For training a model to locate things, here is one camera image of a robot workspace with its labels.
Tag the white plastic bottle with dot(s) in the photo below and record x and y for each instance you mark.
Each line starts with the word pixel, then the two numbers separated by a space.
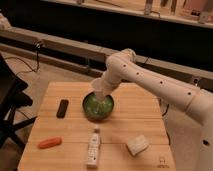
pixel 93 149

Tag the white sponge block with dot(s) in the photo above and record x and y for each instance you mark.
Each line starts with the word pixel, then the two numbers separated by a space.
pixel 137 145

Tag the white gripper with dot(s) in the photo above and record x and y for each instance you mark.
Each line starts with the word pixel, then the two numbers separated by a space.
pixel 109 83

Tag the orange carrot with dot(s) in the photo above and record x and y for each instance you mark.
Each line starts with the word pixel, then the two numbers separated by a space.
pixel 51 142

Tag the long metal rail beam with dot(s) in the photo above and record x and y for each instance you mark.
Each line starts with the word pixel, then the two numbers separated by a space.
pixel 100 54

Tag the green ceramic bowl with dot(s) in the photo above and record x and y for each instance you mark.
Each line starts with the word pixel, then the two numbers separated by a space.
pixel 95 110

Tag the white ceramic cup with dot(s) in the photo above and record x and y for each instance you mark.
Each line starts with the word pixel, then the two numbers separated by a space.
pixel 97 89

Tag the black office chair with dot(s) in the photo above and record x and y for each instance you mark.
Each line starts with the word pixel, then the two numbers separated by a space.
pixel 12 97

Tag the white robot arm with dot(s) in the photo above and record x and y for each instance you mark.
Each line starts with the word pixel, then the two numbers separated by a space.
pixel 197 103

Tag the black remote control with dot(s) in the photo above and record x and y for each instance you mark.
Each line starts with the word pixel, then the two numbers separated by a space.
pixel 62 108

